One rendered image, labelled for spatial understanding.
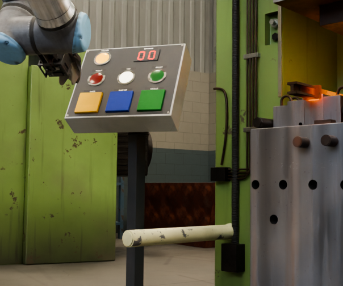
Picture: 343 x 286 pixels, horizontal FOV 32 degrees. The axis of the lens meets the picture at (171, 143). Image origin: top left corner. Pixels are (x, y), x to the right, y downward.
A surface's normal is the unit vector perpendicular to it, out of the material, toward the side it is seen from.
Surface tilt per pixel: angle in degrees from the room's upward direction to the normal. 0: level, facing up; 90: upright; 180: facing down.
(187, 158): 90
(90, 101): 60
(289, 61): 90
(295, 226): 90
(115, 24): 90
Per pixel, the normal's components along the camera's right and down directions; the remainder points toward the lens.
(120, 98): -0.26, -0.57
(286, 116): -0.69, -0.07
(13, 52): -0.21, 0.82
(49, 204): 0.47, -0.07
